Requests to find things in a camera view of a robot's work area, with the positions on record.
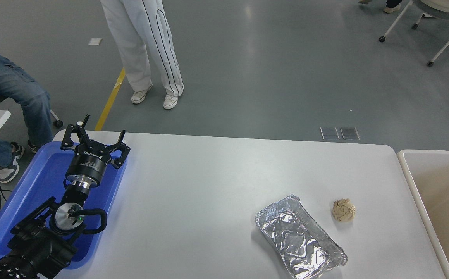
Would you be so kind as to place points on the clear floor plate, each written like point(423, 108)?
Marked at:
point(329, 133)
point(350, 133)

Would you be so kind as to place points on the silver foil tray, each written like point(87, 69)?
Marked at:
point(298, 240)

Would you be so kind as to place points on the standing person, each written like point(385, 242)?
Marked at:
point(139, 42)

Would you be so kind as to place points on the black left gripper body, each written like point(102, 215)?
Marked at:
point(88, 166)

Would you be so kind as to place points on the dark office chair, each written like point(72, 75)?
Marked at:
point(57, 123)

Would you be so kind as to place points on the crumpled tan paper ball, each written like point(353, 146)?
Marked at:
point(343, 210)

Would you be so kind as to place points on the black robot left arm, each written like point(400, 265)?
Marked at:
point(34, 240)

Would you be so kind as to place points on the white paper scrap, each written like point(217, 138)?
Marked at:
point(95, 41)

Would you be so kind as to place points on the walking person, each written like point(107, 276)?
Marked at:
point(391, 7)

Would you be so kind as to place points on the large pale bin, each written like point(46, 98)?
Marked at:
point(441, 186)

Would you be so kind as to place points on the seated person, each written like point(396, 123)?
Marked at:
point(11, 85)

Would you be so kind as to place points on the blue plastic tray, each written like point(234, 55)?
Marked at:
point(42, 182)

